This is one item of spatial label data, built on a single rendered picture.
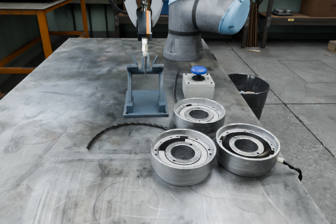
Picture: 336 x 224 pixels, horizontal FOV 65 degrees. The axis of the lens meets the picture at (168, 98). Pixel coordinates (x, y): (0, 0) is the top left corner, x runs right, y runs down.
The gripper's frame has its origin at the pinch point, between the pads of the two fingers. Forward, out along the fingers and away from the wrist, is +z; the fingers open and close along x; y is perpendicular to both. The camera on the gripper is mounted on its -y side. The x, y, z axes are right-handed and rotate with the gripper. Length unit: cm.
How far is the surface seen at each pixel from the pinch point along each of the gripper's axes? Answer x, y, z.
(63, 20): 130, 386, 73
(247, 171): -15.6, -25.1, 17.8
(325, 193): -96, 43, 100
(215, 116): -14.0, -10.3, 16.9
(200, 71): -13.3, 3.9, 12.5
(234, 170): -14.1, -23.7, 18.8
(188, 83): -10.2, 2.6, 15.2
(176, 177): -4.3, -26.3, 17.3
